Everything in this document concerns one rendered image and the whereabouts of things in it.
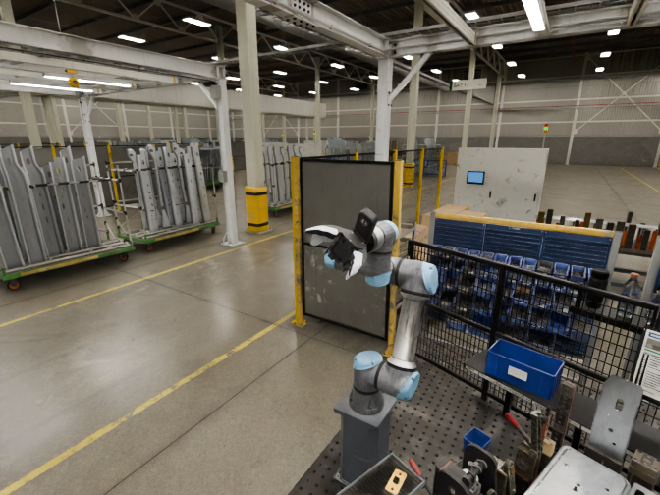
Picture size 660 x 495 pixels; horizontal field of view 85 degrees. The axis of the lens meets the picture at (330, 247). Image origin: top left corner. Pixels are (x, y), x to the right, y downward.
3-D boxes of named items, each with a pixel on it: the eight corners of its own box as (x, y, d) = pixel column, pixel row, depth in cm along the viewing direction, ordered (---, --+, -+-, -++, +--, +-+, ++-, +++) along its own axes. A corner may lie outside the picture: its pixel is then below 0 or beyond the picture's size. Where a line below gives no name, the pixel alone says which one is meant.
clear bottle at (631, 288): (631, 320, 156) (642, 277, 150) (613, 314, 161) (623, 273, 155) (634, 316, 160) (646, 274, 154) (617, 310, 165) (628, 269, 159)
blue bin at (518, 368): (550, 401, 166) (555, 376, 162) (483, 372, 186) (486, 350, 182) (560, 384, 177) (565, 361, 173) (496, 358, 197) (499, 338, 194)
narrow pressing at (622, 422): (622, 464, 137) (644, 387, 128) (586, 444, 146) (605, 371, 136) (622, 463, 138) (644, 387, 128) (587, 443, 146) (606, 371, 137)
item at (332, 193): (400, 353, 385) (412, 159, 328) (394, 358, 374) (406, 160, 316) (300, 319, 455) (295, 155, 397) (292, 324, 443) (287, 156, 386)
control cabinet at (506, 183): (449, 241, 803) (460, 125, 732) (455, 236, 846) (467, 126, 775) (530, 252, 720) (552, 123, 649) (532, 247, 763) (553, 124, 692)
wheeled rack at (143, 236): (146, 253, 716) (133, 162, 665) (118, 247, 765) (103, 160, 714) (220, 233, 873) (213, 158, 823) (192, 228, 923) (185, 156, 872)
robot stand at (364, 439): (332, 480, 164) (333, 407, 152) (355, 449, 180) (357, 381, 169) (373, 505, 153) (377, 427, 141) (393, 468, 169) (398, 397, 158)
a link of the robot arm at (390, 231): (399, 247, 111) (401, 220, 109) (383, 255, 103) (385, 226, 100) (376, 244, 116) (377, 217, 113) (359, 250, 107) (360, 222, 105)
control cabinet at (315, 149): (264, 194, 1469) (261, 132, 1399) (273, 192, 1512) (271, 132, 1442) (312, 199, 1343) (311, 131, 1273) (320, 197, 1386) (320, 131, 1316)
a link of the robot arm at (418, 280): (383, 386, 152) (408, 258, 153) (417, 400, 144) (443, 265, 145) (371, 393, 142) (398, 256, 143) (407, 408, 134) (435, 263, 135)
